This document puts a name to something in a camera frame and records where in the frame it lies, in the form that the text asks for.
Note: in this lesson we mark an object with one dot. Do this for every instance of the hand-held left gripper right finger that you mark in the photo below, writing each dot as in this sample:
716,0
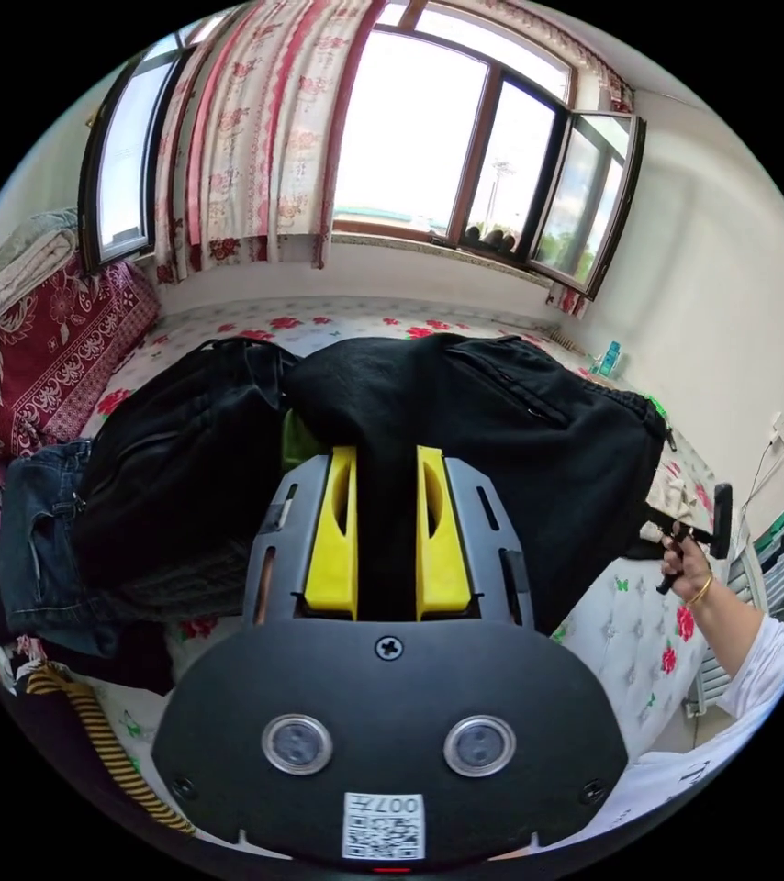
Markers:
441,550

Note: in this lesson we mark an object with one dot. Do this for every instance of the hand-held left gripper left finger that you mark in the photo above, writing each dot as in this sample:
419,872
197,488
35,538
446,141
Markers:
329,544

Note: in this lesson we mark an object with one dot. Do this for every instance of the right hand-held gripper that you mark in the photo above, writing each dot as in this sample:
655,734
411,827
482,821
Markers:
688,533

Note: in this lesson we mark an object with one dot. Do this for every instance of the black pants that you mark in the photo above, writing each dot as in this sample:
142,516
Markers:
502,440

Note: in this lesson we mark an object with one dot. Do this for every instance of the person's right forearm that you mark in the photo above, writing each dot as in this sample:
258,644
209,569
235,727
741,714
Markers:
736,633

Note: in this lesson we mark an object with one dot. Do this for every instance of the person's right hand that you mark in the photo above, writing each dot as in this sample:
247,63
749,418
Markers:
687,568

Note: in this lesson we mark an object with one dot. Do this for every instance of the pile of clothes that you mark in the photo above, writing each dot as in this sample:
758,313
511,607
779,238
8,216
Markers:
158,468

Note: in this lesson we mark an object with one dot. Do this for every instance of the bed with flowered sheet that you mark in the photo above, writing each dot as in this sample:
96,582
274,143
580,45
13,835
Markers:
364,322

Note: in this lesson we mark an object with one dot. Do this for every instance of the person's body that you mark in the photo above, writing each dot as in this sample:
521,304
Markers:
695,785

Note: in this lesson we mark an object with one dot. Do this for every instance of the red patterned rolled blanket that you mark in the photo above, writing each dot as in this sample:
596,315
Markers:
41,358

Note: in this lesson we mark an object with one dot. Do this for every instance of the white and red flowered curtain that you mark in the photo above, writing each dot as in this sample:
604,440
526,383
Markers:
254,138

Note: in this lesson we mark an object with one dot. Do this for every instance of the folded grey and cream blankets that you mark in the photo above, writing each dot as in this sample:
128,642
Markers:
13,275

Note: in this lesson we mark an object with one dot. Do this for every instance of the window with brown frame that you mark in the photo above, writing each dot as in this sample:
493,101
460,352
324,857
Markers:
419,131

